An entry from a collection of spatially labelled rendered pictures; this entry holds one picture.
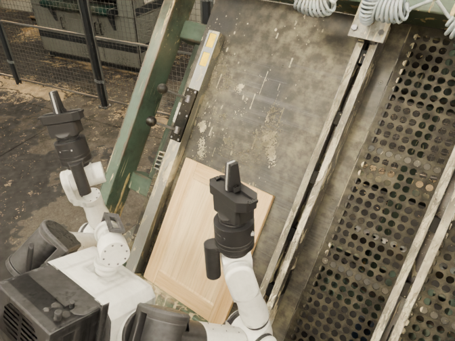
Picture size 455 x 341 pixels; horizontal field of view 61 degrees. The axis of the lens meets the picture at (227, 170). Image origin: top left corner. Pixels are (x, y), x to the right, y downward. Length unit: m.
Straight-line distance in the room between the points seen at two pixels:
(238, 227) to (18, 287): 0.48
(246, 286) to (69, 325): 0.37
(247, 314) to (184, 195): 0.58
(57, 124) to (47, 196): 2.42
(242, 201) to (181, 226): 0.71
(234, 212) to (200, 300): 0.70
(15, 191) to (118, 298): 2.88
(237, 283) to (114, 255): 0.28
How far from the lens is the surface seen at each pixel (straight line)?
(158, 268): 1.51
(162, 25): 1.61
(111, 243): 0.91
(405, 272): 1.13
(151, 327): 0.88
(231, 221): 0.79
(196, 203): 1.40
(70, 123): 1.15
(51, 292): 0.94
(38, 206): 3.50
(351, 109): 1.17
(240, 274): 0.86
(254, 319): 1.01
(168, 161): 1.46
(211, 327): 0.98
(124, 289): 0.96
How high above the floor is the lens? 2.10
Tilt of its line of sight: 37 degrees down
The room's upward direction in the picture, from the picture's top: straight up
